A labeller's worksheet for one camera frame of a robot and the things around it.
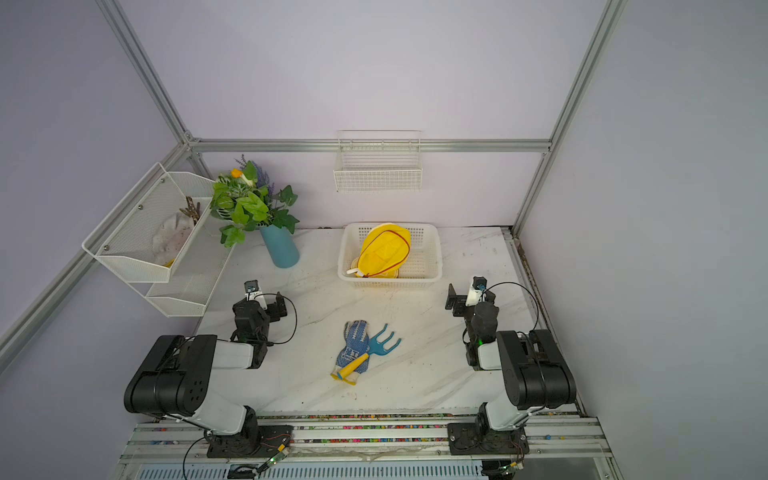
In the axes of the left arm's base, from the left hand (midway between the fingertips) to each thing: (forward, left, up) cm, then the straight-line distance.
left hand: (265, 295), depth 93 cm
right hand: (+1, -64, +2) cm, 64 cm away
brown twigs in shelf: (+12, +15, +25) cm, 31 cm away
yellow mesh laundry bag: (+19, -38, 0) cm, 42 cm away
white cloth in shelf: (+3, +19, +23) cm, 30 cm away
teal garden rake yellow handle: (-14, -36, -7) cm, 39 cm away
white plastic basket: (+16, -52, -6) cm, 54 cm away
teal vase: (+18, -3, +5) cm, 19 cm away
